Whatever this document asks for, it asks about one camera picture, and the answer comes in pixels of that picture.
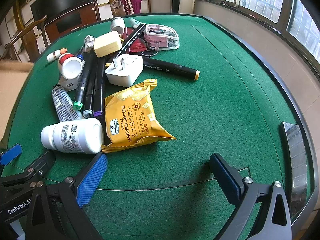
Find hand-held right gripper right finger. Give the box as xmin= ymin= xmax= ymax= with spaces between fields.
xmin=209 ymin=152 xmax=292 ymax=240

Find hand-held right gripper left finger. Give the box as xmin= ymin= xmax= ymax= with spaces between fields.
xmin=26 ymin=152 xmax=108 ymax=240

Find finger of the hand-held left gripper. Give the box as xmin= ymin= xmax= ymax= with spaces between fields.
xmin=0 ymin=144 xmax=23 ymax=165
xmin=0 ymin=151 xmax=56 ymax=187

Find large white pill bottle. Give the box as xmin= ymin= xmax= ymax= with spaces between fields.
xmin=41 ymin=118 xmax=104 ymax=154

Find cardboard box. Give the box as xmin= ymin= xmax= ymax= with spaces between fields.
xmin=0 ymin=62 xmax=34 ymax=140

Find silver grey tube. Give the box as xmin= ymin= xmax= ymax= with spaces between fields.
xmin=52 ymin=85 xmax=84 ymax=123

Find yellow cracker packet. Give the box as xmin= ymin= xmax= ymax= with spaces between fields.
xmin=101 ymin=79 xmax=177 ymax=153

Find white usb adapter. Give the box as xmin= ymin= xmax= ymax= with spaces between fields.
xmin=58 ymin=76 xmax=80 ymax=92

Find black marker grey cap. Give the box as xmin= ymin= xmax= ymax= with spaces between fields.
xmin=83 ymin=55 xmax=98 ymax=118

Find black marker purple cap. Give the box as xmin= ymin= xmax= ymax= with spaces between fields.
xmin=93 ymin=57 xmax=107 ymax=118

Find black marker green cap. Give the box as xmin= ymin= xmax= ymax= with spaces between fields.
xmin=73 ymin=52 xmax=93 ymax=110

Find white bottle red label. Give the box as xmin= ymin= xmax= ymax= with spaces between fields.
xmin=57 ymin=53 xmax=83 ymax=80

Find small white bottle orange cap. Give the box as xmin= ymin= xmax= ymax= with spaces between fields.
xmin=47 ymin=48 xmax=68 ymax=62

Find white plug charger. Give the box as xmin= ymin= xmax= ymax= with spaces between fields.
xmin=105 ymin=54 xmax=143 ymax=87

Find black marker blue cap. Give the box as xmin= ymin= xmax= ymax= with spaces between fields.
xmin=75 ymin=45 xmax=87 ymax=62

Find black marker yellow cap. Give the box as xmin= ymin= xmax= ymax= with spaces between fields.
xmin=142 ymin=58 xmax=200 ymax=81

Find white toothbrush package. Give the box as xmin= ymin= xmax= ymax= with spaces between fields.
xmin=84 ymin=35 xmax=97 ymax=52

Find pale yellow case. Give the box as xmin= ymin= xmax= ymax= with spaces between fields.
xmin=93 ymin=31 xmax=122 ymax=57

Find clear pouch pink contents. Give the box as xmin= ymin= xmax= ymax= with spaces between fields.
xmin=146 ymin=24 xmax=180 ymax=51

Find small white jar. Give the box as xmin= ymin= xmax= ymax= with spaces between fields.
xmin=111 ymin=17 xmax=125 ymax=34

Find chrome table edge tray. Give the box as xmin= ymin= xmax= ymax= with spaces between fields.
xmin=280 ymin=121 xmax=308 ymax=218

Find wooden display shelf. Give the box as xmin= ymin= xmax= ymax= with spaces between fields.
xmin=0 ymin=0 xmax=38 ymax=60

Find red cloth pouch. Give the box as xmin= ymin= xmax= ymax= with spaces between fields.
xmin=124 ymin=27 xmax=148 ymax=53

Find brown television cabinet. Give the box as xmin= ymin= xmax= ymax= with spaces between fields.
xmin=44 ymin=1 xmax=102 ymax=43

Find black television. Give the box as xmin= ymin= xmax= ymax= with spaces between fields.
xmin=30 ymin=0 xmax=94 ymax=29

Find white green wipes packet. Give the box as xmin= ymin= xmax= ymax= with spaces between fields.
xmin=129 ymin=17 xmax=143 ymax=29

